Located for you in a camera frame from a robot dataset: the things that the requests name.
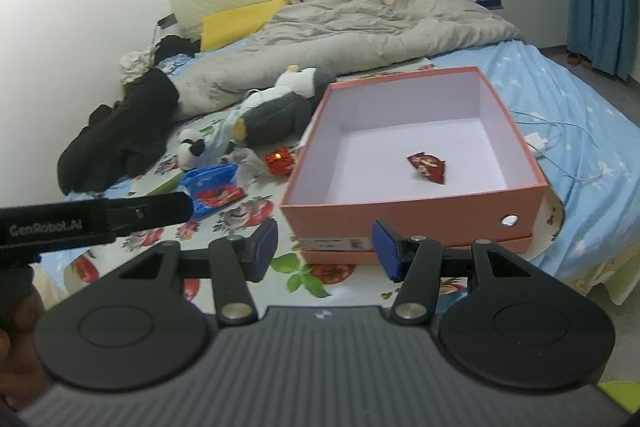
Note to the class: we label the brown slippers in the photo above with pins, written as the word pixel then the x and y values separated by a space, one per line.
pixel 579 59

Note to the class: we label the flat red snack packet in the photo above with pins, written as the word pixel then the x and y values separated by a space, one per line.
pixel 220 195

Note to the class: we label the blue face mask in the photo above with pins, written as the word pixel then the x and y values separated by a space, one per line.
pixel 222 134

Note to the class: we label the shiny red foil packet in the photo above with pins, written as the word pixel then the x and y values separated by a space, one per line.
pixel 277 162

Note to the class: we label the white charger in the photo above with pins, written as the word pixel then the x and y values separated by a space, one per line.
pixel 536 143

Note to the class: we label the pink cardboard box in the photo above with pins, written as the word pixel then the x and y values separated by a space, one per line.
pixel 400 217

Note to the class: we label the small black garment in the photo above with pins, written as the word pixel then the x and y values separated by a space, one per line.
pixel 172 47

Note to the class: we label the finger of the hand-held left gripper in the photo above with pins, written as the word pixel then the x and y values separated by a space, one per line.
pixel 155 209

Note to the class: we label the yellow pillow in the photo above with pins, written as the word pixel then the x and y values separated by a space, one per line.
pixel 235 24

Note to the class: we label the blue snack packet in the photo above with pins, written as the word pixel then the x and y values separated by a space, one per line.
pixel 207 179

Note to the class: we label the cream bed base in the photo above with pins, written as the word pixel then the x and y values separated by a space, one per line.
pixel 620 277

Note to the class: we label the crumpled red snack packet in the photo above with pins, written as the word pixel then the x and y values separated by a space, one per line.
pixel 427 167

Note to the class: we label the pink box lid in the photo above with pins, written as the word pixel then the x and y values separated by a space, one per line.
pixel 340 258

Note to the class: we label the large black garment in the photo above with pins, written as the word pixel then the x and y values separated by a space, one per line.
pixel 120 132

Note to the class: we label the grey white penguin plush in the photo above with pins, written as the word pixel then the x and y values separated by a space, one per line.
pixel 280 112

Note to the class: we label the grey duvet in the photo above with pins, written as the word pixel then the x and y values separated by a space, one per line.
pixel 375 32

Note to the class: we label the person's left hand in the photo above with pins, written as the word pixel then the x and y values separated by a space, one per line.
pixel 15 357

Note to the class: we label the small panda plush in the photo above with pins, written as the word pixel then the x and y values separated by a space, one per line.
pixel 190 149

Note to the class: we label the lime green object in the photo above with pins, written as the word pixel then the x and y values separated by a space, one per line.
pixel 622 394

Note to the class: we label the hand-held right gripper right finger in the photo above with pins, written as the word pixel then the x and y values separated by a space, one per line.
pixel 384 254

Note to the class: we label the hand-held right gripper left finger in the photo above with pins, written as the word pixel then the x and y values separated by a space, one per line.
pixel 264 252

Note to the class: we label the green plush stem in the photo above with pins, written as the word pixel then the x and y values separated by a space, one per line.
pixel 167 182

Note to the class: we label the crumpled white cloth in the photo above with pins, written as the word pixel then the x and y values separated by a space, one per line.
pixel 135 64

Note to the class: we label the blue star bed sheet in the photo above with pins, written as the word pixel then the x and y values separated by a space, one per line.
pixel 575 97

